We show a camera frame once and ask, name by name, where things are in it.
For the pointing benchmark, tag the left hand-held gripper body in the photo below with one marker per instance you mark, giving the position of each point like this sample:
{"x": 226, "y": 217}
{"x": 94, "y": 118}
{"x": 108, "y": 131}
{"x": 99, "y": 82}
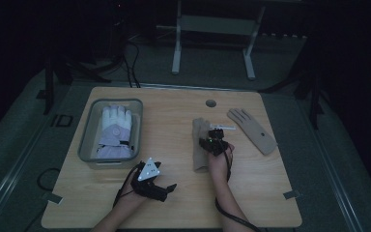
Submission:
{"x": 148, "y": 185}

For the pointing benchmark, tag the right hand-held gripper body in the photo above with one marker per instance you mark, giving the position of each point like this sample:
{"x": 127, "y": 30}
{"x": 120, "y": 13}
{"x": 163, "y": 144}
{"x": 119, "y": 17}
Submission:
{"x": 217, "y": 146}

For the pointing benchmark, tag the beige knit glove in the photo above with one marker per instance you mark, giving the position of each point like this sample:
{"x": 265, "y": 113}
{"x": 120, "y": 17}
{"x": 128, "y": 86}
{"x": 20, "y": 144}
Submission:
{"x": 254, "y": 132}
{"x": 200, "y": 158}

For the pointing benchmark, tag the lilac and white ski glove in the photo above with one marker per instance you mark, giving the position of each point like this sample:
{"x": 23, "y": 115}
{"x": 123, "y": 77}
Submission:
{"x": 116, "y": 132}

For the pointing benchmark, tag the grey plastic basin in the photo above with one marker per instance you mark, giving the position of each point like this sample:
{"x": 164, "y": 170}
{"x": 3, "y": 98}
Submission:
{"x": 90, "y": 141}

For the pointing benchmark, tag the person's right hand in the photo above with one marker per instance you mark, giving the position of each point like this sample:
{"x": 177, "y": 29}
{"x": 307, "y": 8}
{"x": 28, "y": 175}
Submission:
{"x": 219, "y": 166}

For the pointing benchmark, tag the person's left hand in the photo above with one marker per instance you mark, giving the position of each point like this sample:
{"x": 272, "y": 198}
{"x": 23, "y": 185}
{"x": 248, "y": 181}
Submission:
{"x": 132, "y": 196}

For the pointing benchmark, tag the grey tape piece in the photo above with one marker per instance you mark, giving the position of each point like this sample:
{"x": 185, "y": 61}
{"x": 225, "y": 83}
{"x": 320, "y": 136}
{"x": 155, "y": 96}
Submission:
{"x": 53, "y": 198}
{"x": 292, "y": 194}

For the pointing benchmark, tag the black tripod stand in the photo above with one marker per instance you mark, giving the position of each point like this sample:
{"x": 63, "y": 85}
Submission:
{"x": 314, "y": 96}
{"x": 50, "y": 83}

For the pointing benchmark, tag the white metal stand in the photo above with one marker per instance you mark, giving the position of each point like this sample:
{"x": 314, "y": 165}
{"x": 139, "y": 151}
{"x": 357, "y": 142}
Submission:
{"x": 217, "y": 25}

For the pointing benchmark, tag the black floor bracket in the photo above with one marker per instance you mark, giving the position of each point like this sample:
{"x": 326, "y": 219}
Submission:
{"x": 62, "y": 120}

